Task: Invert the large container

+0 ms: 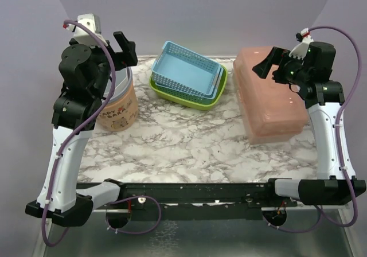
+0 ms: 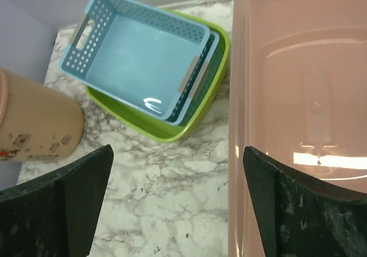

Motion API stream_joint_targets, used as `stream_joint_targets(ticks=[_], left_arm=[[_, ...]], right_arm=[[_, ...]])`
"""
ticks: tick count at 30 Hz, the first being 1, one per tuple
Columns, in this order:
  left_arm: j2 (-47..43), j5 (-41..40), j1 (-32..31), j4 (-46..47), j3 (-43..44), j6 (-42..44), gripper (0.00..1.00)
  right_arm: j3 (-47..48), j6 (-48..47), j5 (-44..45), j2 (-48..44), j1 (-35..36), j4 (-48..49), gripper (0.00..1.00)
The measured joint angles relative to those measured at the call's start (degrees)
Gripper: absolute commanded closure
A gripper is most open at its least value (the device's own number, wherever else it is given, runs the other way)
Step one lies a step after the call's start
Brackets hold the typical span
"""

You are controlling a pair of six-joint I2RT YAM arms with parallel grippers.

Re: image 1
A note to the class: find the large blue perforated basket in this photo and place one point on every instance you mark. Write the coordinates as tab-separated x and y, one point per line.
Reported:
179	67

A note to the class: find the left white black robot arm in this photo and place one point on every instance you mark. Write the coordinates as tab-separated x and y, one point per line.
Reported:
86	73

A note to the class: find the pink translucent lidded box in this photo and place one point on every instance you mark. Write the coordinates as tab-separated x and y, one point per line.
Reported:
270	111

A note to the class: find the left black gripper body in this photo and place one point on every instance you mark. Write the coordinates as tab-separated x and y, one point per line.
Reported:
122	59

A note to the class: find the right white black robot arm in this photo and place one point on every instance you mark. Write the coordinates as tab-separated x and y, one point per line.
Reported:
336	182

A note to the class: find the green plastic tray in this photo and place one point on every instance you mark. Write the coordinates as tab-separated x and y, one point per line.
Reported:
191	101

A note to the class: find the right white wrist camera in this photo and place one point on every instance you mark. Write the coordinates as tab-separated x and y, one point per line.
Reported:
300	51

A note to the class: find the orange capybara bucket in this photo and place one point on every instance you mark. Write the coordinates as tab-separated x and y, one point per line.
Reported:
122	109

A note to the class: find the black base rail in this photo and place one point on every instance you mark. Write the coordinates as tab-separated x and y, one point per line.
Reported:
179	201

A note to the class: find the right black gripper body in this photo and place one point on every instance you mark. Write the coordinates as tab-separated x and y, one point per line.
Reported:
291	70

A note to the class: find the small blue perforated basket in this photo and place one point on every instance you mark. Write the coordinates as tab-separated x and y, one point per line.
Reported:
190	94

